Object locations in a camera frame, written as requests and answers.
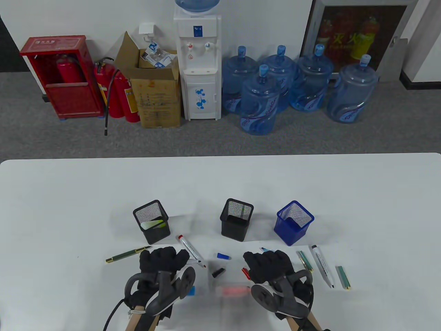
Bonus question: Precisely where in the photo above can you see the person's right hand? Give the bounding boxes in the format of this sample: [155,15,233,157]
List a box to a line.
[243,250,315,322]

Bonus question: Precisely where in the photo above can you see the person's left hand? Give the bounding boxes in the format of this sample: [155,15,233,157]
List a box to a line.
[124,248,191,323]

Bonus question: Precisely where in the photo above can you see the white red marker pen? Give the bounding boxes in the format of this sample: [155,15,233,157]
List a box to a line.
[177,235,208,269]

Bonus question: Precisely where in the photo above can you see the green gold pen cap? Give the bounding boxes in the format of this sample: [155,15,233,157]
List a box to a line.
[298,251,314,273]
[336,265,351,290]

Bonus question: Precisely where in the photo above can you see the white black marker pen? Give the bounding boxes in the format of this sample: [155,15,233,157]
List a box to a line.
[311,245,335,289]

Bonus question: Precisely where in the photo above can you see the person's left forearm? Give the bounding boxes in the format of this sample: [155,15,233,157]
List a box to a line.
[126,307,160,331]

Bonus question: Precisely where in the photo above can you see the person's right forearm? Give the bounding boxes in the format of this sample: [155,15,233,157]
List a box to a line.
[284,310,326,331]

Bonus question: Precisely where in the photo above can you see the black mesh pen holder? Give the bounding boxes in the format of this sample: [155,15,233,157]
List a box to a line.
[220,198,254,242]
[133,200,171,245]

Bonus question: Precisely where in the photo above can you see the green gold fountain pen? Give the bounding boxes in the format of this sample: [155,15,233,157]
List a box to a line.
[105,246,153,264]

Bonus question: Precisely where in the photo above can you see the blue mesh pen holder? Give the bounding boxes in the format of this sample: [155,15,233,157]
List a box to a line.
[274,201,315,246]

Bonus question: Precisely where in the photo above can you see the orange highlighter pen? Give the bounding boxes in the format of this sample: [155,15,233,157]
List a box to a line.
[220,285,252,298]

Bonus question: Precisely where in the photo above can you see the brown cardboard box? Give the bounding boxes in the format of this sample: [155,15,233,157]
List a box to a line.
[114,31,182,129]

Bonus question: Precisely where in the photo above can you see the blue water jug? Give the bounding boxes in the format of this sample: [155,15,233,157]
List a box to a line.
[222,46,258,115]
[260,45,298,112]
[327,54,380,124]
[240,64,281,136]
[289,44,335,112]

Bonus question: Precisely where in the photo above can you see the red fire extinguisher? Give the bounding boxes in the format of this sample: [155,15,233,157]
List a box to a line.
[56,53,85,84]
[94,57,125,136]
[114,71,141,123]

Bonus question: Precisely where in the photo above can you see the white water dispenser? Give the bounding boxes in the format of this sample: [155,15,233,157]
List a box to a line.
[173,6,222,121]

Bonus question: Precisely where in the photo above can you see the red fire extinguisher cabinet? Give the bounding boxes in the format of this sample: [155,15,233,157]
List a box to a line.
[20,34,105,120]

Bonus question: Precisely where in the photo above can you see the white blue packets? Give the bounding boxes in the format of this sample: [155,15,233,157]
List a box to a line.
[141,41,178,69]

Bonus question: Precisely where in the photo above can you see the grey metal cabinet door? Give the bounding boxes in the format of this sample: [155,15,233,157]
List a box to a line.
[378,36,409,82]

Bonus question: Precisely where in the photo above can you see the blue dispenser water bottle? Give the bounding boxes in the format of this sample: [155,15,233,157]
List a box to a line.
[175,0,221,14]

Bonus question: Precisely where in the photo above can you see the black cable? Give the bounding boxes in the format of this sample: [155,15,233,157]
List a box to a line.
[103,298,130,331]

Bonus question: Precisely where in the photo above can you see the glass fire hose cabinet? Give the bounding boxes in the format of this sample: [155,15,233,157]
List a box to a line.
[299,0,419,74]

